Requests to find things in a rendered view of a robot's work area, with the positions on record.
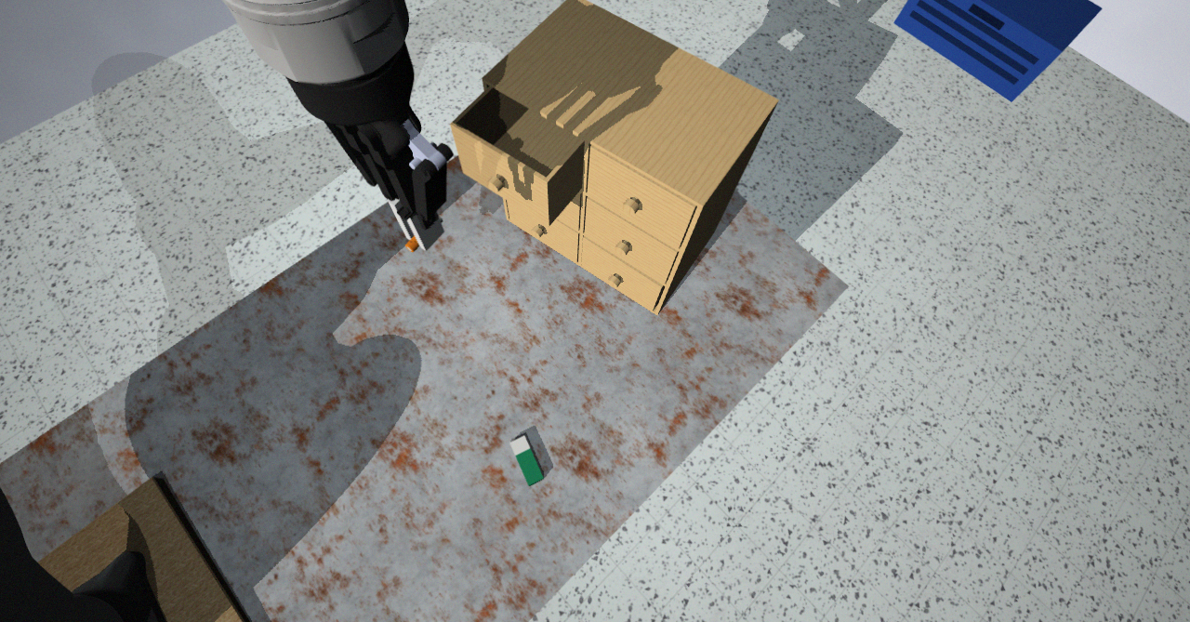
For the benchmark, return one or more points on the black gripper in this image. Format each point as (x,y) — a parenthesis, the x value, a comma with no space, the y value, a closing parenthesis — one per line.
(379,105)

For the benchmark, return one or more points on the orange aaa battery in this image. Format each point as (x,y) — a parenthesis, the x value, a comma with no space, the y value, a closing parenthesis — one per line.
(413,245)

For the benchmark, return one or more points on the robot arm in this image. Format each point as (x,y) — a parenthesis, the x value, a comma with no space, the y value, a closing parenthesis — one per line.
(309,41)

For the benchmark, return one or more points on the small wooden chest of drawers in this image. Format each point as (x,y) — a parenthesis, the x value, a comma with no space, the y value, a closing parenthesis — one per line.
(678,120)

